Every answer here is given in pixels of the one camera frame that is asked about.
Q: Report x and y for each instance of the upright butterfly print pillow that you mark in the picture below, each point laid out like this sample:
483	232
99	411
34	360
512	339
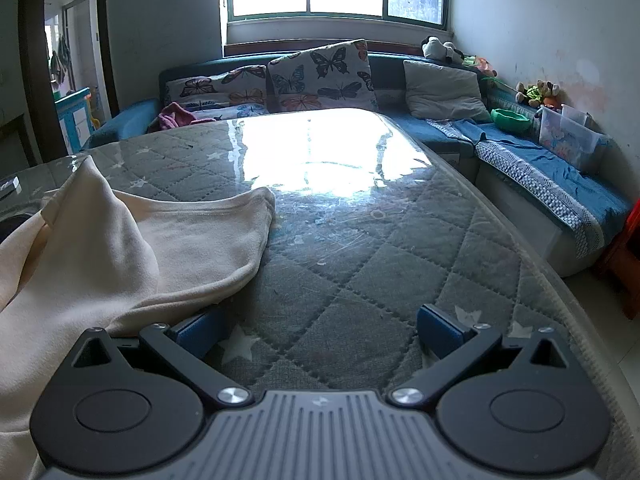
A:
320	75

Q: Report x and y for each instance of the grey pillow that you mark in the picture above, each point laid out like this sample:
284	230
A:
442	90

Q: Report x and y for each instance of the round induction cooktop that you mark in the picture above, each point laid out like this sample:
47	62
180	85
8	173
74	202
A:
15	227

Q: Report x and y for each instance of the blue corner sofa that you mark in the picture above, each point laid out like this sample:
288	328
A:
387	82

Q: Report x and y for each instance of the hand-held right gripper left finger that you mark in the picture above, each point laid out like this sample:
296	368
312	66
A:
197	332

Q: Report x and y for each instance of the cream knit garment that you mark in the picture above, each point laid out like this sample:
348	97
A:
100	260

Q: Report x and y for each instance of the blue sofa cover cloth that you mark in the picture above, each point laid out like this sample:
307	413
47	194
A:
550	175

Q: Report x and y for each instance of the flat butterfly print pillow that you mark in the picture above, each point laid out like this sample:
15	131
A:
215	87

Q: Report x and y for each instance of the green bowl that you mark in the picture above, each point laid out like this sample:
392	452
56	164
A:
510	121

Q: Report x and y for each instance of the hanging clothes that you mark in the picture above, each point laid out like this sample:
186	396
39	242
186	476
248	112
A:
61	60

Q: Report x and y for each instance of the pink cloth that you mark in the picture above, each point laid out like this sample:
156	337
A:
175	116

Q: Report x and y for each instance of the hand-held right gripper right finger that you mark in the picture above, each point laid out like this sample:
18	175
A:
440	332

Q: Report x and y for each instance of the light blue cabinet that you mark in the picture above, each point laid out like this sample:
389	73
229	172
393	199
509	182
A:
75	120

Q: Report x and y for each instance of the dark wooden door frame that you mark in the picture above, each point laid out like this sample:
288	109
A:
37	35

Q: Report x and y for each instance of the pink green plush toy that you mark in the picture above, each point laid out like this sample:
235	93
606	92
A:
477	65

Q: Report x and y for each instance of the clear plastic storage box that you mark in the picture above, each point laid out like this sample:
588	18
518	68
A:
570	140

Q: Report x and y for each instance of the red plastic stool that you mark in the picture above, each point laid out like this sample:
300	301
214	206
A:
622	260

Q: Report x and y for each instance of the dark wooden sideboard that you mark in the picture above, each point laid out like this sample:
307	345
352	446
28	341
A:
20	135

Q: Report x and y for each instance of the white butterfly print cloth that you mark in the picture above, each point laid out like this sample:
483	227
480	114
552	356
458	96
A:
230	111

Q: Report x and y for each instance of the panda plush toy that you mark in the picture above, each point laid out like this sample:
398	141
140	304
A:
437	50

